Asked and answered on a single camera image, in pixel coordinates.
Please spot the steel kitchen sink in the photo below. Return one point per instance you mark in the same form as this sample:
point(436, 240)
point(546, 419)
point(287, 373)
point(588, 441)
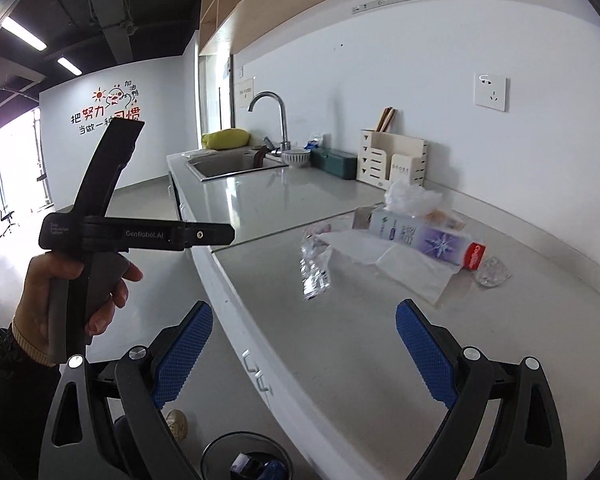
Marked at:
point(230, 165)

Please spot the crushed clear plastic bottle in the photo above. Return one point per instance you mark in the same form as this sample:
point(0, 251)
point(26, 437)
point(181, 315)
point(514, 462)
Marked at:
point(316, 265)

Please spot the white wall socket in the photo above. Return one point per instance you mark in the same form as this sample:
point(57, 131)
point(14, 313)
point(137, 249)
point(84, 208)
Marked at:
point(491, 91)

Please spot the tan sneaker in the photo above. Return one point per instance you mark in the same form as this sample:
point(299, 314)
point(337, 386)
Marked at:
point(176, 424)

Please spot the grey ceiling duct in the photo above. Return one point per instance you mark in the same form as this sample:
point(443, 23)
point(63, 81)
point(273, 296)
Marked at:
point(117, 10)

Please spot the green lidded box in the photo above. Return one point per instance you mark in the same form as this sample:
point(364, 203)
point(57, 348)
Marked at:
point(332, 164)

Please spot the blue white packet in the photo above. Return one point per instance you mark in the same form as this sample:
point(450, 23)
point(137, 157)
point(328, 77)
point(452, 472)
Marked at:
point(317, 141)

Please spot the white paper notice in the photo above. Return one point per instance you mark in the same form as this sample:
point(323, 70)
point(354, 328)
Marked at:
point(246, 88)

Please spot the wooden chopsticks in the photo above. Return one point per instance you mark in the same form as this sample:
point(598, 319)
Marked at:
point(386, 120)

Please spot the black mesh wastebasket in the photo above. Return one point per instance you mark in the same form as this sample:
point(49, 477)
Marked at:
point(215, 452)

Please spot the white slatted utensil organizer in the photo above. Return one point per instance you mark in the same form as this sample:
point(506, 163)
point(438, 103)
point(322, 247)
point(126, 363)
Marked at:
point(390, 160)

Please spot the yellow cloth bundle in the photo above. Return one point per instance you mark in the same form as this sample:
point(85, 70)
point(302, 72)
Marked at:
point(226, 140)

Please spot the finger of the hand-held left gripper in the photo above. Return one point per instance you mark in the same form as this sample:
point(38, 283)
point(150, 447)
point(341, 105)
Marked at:
point(111, 165)

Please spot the white tissue paper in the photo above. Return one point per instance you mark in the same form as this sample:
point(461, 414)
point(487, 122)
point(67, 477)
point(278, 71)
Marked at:
point(400, 265)

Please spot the clear plastic cup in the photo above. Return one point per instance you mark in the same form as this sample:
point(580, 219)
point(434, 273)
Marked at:
point(492, 272)

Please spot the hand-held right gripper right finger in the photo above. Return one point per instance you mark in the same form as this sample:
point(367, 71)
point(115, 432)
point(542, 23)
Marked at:
point(425, 355)

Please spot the long ceiling light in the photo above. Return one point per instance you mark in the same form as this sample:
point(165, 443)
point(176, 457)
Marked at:
point(70, 66)
point(24, 33)

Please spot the white base cabinet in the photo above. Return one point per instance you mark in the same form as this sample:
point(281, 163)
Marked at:
point(240, 405)

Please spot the chrome kitchen faucet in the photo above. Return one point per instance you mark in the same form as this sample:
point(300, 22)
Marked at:
point(283, 120)

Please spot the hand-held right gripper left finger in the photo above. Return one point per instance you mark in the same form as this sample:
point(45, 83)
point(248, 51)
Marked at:
point(180, 355)

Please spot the black office chair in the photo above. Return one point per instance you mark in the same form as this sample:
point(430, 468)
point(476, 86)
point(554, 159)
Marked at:
point(7, 217)

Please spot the person's left hand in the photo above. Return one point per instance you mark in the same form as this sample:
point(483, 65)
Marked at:
point(35, 300)

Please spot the patterned ceramic bowl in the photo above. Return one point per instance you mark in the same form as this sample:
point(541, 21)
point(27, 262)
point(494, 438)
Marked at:
point(296, 158)

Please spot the white purple carton box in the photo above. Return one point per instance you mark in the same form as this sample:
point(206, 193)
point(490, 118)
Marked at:
point(420, 237)

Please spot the translucent white plastic bag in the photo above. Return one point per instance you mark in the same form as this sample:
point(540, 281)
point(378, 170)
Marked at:
point(410, 197)

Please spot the blue purple wrapper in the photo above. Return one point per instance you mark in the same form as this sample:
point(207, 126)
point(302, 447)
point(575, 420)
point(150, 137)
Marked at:
point(260, 467)

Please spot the grey wall power strip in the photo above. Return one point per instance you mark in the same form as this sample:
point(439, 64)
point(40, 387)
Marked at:
point(387, 2)

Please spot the person's left forearm black sleeve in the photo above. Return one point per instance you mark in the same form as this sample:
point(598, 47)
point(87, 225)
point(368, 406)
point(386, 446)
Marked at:
point(15, 400)

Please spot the wooden wall shelf unit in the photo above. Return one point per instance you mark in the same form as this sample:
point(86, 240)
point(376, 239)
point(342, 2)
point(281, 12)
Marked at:
point(280, 5)

